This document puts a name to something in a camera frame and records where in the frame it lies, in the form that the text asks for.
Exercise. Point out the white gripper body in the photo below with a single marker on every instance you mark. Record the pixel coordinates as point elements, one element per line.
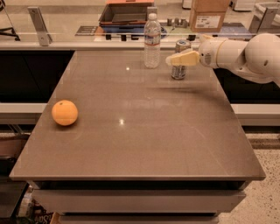
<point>208,53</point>

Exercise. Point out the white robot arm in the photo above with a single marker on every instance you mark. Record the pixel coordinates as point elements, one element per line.
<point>257,60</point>

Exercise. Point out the cardboard box with label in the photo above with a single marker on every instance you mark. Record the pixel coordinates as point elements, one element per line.
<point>208,15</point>

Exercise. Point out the clear plastic water bottle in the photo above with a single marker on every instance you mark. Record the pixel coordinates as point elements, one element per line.
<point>152,38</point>

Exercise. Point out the grey metal tray box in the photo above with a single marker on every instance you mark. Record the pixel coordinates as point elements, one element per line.
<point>125,13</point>

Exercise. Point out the orange fruit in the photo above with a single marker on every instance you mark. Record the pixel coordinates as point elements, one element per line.
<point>64,113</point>

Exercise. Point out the grey table drawer front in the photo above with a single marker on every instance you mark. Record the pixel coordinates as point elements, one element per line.
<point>138,201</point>

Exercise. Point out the right metal glass bracket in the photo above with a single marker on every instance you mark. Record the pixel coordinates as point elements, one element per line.
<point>266,18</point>

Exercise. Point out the metal glass bracket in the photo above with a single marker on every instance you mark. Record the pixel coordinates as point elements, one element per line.
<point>44,37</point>
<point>266,18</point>

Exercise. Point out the left metal glass bracket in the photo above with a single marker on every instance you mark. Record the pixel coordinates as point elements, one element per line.
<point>44,37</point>

